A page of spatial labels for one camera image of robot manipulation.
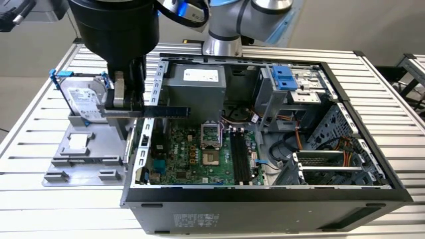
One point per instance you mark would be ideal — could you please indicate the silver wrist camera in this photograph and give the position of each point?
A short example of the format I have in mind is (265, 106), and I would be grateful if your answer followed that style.
(190, 15)

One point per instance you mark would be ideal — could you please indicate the silver CPU chip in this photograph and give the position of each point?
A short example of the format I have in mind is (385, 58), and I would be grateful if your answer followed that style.
(78, 142)

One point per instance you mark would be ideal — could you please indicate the teal expansion slot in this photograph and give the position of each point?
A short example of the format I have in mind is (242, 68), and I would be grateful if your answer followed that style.
(158, 166)

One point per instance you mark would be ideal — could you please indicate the grey metal disk bay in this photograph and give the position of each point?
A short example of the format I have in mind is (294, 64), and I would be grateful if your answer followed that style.
(325, 168)

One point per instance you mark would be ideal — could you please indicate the CPU socket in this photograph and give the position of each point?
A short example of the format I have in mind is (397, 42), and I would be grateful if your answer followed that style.
(210, 158)

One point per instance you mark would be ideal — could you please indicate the grey metal drive cage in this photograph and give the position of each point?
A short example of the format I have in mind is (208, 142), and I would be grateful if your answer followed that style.
(305, 97)

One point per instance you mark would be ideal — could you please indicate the black grey PC case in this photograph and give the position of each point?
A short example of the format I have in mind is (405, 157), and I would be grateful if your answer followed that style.
(232, 214)

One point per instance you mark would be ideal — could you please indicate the dark RAM stick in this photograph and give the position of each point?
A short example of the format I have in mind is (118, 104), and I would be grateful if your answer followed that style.
(165, 112)

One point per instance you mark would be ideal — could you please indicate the hard disk in blue carrier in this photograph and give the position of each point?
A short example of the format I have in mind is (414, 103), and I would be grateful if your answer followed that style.
(82, 99)

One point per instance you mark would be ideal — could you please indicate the blue plastic drive latch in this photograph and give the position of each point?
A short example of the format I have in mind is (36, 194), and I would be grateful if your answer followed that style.
(284, 79)

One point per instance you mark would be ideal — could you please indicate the green motherboard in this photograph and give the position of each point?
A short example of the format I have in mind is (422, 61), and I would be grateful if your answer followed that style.
(178, 169)

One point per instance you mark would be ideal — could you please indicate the small yellow black marker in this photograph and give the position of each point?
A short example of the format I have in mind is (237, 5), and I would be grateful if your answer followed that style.
(189, 41)

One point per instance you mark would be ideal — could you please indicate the grey power supply box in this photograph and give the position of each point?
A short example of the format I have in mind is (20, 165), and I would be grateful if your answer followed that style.
(192, 99)

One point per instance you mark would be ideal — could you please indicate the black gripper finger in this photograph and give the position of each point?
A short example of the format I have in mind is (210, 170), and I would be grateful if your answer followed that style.
(137, 82)

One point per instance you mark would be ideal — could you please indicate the grey parts rack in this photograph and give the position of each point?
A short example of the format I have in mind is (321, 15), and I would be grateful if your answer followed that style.
(82, 174)

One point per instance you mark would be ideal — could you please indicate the black case fan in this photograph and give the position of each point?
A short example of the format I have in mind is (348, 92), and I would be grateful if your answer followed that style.
(162, 134)

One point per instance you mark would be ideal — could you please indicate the metal slat side table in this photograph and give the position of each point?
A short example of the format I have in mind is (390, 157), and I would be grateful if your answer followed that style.
(411, 62)

